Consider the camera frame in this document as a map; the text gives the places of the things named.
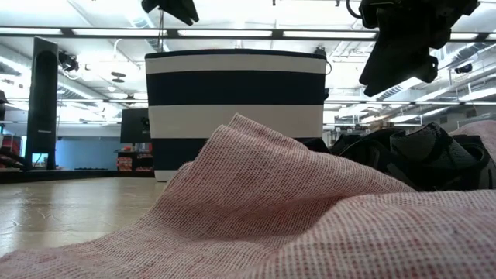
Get navy white striped fabric basket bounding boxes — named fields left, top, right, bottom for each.
left=145, top=48, right=330, bottom=182

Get black overhead rail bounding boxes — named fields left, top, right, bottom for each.
left=0, top=25, right=496, bottom=43

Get black monitor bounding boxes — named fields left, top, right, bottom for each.
left=119, top=108, right=151, bottom=144

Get pink woven cloth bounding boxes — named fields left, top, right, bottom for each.
left=0, top=113, right=496, bottom=279

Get black upright column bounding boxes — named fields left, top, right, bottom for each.
left=25, top=36, right=59, bottom=171

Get black device on column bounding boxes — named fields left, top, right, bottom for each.
left=57, top=51, right=81, bottom=74

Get red tool cart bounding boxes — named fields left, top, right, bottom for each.
left=0, top=133, right=22, bottom=170

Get shelf with orange items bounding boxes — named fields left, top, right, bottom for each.
left=115, top=143, right=155, bottom=172

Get black table frame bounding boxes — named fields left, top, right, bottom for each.
left=0, top=169, right=156, bottom=184

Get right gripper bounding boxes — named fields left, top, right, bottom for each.
left=358, top=0, right=481, bottom=98

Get black grey patterned garment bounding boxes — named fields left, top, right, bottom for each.
left=301, top=122, right=496, bottom=193

